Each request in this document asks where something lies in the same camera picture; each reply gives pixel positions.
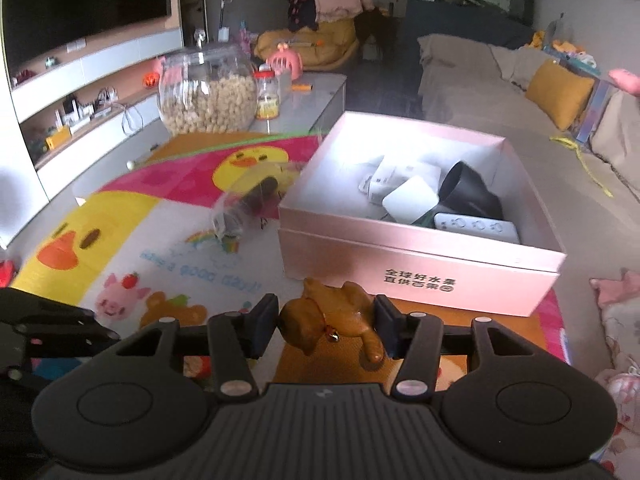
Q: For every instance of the yellow cushion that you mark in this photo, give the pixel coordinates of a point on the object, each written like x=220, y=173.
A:
x=559, y=93

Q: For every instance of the pink plush toy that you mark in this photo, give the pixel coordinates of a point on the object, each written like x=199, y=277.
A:
x=626, y=81

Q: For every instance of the glass jar of peanuts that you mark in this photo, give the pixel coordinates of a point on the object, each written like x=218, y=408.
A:
x=210, y=89

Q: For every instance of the clear plastic bag with items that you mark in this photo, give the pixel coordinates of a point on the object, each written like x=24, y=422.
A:
x=254, y=196

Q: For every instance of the white low coffee table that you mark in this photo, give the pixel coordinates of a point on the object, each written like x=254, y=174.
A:
x=312, y=111

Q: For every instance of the white small rectangular box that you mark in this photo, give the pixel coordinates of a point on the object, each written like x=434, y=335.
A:
x=410, y=201

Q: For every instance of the white long charger box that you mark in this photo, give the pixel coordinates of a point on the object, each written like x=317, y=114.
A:
x=492, y=229

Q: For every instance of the white product box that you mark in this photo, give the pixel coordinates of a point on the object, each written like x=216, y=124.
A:
x=392, y=172

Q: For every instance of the beige covered sofa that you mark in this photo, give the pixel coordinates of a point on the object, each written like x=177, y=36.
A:
x=481, y=87

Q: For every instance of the pink floral blanket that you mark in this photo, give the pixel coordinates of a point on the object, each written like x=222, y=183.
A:
x=618, y=301

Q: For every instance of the black cylindrical cup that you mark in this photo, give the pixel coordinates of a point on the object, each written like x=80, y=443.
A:
x=463, y=191

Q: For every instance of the orange pumpkin ornament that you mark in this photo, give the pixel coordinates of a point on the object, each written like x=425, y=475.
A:
x=151, y=79

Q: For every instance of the small red-lid jar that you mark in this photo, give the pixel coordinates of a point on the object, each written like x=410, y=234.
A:
x=268, y=95

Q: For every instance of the colourful cartoon play mat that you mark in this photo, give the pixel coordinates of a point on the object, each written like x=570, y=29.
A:
x=142, y=248

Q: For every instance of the brown dog figurine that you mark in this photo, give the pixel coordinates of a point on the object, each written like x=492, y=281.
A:
x=333, y=313

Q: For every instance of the pink open gift box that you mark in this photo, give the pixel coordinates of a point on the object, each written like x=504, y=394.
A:
x=330, y=231

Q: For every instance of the pink toy pig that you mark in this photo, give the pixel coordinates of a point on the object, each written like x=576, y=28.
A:
x=286, y=59

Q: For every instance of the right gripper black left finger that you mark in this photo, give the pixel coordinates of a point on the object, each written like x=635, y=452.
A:
x=233, y=339

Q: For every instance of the yellow beanbag chair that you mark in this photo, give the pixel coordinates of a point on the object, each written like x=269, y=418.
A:
x=326, y=49

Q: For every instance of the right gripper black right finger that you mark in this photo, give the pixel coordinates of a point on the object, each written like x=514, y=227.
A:
x=416, y=340

